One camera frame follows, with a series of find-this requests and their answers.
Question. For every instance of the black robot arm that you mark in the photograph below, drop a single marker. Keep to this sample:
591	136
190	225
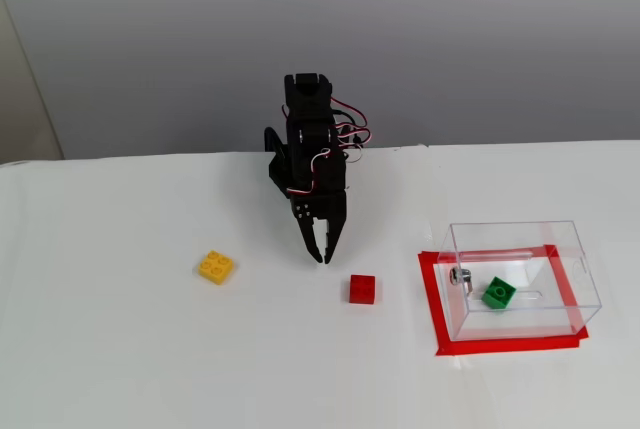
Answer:
310	99

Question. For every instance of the silver cam lock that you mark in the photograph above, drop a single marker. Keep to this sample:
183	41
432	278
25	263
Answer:
459	276

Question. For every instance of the yellow lego brick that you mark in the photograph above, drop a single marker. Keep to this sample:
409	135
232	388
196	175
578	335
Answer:
216	267

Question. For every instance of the red tape frame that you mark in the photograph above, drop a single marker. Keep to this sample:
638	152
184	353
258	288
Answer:
510	345

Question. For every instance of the green lego brick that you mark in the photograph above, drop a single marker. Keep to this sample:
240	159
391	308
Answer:
499	294

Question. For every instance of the transparent acrylic box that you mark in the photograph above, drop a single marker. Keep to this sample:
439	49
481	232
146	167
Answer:
520	321

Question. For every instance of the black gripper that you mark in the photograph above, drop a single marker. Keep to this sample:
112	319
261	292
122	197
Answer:
320	209

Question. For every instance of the red lego brick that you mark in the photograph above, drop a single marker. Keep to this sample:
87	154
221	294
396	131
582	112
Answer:
361	289

